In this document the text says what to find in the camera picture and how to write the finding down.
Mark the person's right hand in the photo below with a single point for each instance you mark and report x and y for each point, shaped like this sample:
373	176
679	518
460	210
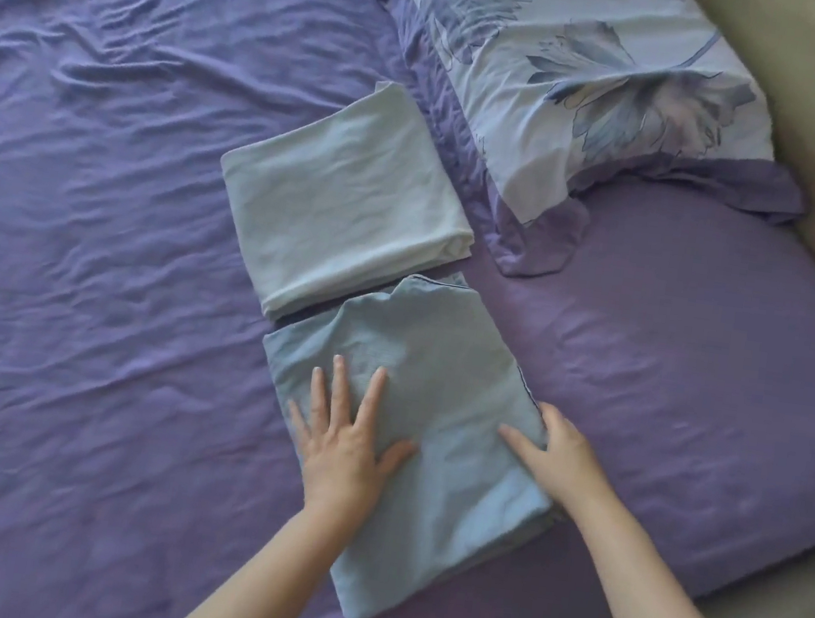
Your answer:
566	468

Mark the person's left hand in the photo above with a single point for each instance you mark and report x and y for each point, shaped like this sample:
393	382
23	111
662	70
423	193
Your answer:
340	476

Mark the light blue denim jeans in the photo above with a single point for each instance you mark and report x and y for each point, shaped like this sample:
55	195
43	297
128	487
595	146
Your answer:
453	416

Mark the white jeans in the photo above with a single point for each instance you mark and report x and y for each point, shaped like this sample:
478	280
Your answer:
347	200

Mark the purple sheet bed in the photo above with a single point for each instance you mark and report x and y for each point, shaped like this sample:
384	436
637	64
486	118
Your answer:
92	204

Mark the person's left forearm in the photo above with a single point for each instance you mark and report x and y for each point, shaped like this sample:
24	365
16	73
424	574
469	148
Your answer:
258	592

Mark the floral pillow purple trim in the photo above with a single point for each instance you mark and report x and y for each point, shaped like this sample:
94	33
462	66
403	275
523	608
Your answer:
596	68

